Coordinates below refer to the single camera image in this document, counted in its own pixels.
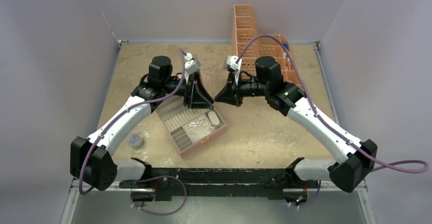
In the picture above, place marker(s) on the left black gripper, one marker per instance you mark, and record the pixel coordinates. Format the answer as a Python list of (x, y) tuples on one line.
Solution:
[(195, 94)]

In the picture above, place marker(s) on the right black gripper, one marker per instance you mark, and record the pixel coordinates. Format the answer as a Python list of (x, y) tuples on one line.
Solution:
[(228, 94)]

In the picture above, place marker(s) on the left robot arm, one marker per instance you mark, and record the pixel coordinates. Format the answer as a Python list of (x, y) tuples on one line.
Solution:
[(91, 157)]

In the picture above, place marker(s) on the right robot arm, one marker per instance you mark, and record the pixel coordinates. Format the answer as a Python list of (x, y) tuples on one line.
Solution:
[(350, 163)]

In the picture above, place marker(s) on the pink jewelry box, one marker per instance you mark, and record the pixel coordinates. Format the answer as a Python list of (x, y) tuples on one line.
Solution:
[(190, 117)]

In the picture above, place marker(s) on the white oval box insert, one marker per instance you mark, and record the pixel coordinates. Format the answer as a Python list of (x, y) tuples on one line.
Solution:
[(213, 117)]

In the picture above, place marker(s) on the crystal earrings in box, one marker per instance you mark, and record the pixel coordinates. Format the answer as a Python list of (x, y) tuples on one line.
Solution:
[(199, 122)]

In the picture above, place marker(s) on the small clear round container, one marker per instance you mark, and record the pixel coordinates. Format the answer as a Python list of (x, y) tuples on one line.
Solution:
[(136, 141)]

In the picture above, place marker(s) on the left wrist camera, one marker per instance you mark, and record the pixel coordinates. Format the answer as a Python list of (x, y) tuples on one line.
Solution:
[(191, 64)]

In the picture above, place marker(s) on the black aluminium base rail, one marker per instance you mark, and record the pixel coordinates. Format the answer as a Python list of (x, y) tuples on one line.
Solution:
[(212, 182)]

